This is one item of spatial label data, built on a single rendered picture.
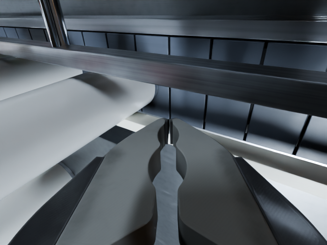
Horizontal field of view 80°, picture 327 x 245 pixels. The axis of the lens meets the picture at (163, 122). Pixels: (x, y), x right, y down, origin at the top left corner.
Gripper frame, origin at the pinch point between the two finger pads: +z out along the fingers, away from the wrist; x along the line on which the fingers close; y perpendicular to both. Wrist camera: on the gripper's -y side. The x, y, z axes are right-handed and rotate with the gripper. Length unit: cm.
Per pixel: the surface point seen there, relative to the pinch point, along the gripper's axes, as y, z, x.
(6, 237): 27.7, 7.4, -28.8
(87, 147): 14.9, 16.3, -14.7
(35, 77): -0.1, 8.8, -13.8
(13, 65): -1.5, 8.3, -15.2
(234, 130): 3.7, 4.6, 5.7
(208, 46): -3.2, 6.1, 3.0
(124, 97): 0.3, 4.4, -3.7
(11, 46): -3.7, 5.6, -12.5
